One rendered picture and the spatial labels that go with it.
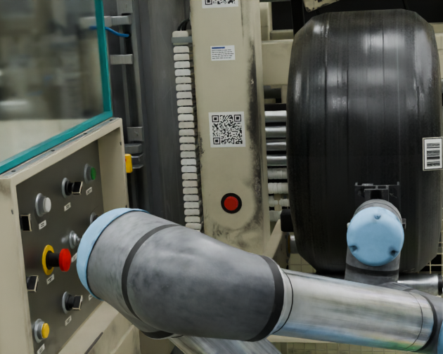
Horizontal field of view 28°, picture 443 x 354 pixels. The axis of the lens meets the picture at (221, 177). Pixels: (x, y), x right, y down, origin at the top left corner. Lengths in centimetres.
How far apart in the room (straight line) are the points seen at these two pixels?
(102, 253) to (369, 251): 40
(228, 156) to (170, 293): 97
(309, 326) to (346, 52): 81
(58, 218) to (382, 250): 62
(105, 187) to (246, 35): 42
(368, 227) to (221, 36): 73
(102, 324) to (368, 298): 77
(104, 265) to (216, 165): 90
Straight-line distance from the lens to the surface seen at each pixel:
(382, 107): 164
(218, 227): 190
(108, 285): 100
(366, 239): 122
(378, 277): 125
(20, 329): 136
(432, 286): 183
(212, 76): 184
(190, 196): 191
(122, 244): 98
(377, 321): 107
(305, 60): 171
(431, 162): 165
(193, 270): 91
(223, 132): 185
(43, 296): 153
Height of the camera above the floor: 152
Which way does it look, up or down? 12 degrees down
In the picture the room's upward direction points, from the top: 3 degrees counter-clockwise
